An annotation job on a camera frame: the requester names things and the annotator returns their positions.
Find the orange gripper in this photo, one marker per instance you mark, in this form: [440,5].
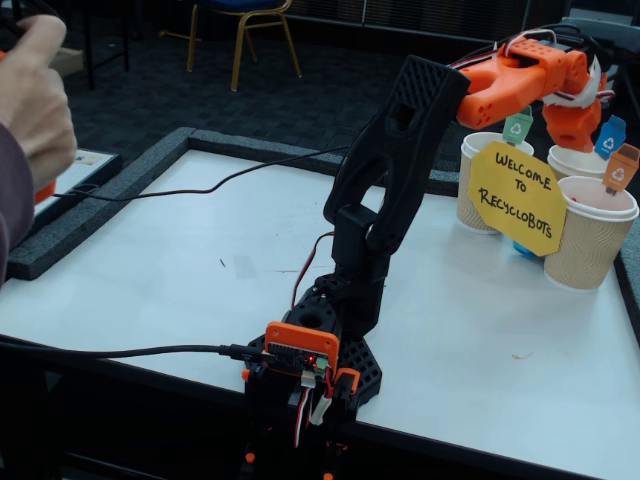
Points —
[571,136]

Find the blue paper rubbish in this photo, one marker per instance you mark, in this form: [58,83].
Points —
[525,248]

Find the orange and black robot arm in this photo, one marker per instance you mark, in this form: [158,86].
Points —
[400,150]

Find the forearm in mauve sleeve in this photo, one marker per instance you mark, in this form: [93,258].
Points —
[12,200]

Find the person's bare hand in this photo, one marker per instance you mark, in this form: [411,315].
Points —
[35,110]

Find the paper cup with blue label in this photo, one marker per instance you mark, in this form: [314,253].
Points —
[575,162]

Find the blue recycling bin label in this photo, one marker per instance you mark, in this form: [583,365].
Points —
[610,140]

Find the green recycling bin label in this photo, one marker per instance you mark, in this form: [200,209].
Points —
[517,129]

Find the orange recycling bin label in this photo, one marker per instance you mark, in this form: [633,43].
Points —
[621,172]

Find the yellow welcome paper sign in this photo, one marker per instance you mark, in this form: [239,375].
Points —
[515,200]

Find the paper cup with orange label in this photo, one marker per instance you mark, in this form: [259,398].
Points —
[580,250]

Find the paper cup with green label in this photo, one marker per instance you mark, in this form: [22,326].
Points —
[470,210]

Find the short black foam strip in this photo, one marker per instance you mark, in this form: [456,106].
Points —
[445,180]

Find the orange controller board holder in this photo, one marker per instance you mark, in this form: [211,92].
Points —
[300,340]

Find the black framed whiteboard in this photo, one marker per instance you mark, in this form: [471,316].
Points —
[95,170]

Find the long black foam strip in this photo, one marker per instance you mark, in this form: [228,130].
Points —
[100,210]

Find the small paper sticker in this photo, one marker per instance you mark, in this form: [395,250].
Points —
[90,158]

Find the cardboard box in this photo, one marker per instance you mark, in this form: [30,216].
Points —
[70,60]

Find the gold frame chair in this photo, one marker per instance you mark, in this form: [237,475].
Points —
[240,30]

